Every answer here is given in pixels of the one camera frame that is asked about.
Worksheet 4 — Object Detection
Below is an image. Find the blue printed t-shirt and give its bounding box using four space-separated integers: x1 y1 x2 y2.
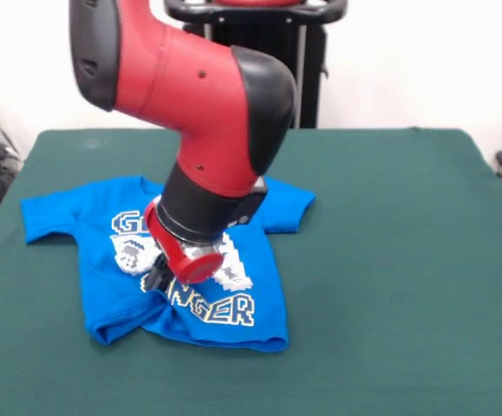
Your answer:
19 174 317 353

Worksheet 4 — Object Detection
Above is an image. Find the dark green tablecloth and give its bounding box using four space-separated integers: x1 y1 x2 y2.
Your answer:
0 127 502 416

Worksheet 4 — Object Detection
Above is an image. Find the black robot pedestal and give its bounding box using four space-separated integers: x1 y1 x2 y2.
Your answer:
163 0 348 130

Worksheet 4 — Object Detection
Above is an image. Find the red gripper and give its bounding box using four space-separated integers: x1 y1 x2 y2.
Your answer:
142 195 225 292

